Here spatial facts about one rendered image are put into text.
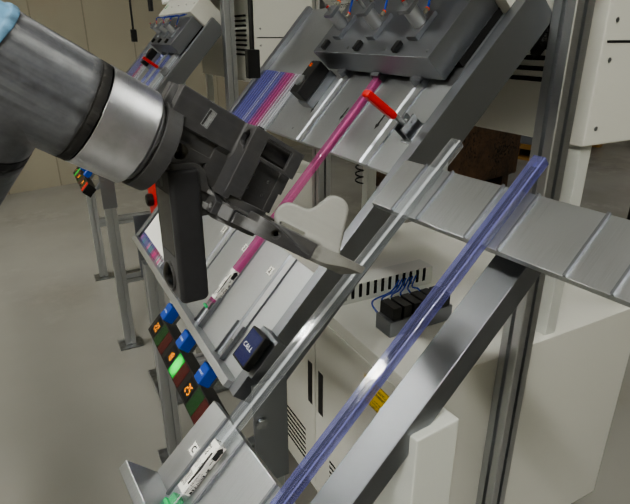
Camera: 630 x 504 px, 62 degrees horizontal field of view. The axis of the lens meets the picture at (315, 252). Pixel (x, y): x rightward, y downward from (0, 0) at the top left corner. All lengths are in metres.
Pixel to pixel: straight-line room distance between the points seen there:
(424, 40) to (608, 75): 0.34
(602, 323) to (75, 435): 1.54
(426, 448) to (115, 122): 0.41
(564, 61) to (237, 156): 0.58
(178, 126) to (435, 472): 0.42
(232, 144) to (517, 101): 0.76
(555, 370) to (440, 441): 0.68
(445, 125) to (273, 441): 0.50
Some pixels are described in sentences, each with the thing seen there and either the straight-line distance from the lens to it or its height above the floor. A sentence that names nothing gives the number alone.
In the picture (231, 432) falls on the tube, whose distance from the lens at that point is 0.59.
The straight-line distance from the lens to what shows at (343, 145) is 0.90.
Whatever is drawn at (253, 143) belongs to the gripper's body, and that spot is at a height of 1.10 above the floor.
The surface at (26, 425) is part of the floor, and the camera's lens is 2.04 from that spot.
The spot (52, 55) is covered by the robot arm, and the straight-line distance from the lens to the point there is 0.38.
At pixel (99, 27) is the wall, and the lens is 5.01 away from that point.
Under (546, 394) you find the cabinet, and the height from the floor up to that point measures 0.47.
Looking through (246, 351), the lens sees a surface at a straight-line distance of 0.72.
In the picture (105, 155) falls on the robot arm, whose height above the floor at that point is 1.10.
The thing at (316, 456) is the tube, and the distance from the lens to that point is 0.51.
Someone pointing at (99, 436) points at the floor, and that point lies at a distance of 1.90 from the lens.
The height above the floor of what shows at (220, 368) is 0.73.
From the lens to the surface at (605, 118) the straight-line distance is 1.06.
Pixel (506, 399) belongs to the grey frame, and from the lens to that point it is 1.09.
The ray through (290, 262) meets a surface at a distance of 0.82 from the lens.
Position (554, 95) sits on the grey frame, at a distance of 0.89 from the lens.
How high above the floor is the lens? 1.18
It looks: 22 degrees down
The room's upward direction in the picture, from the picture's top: straight up
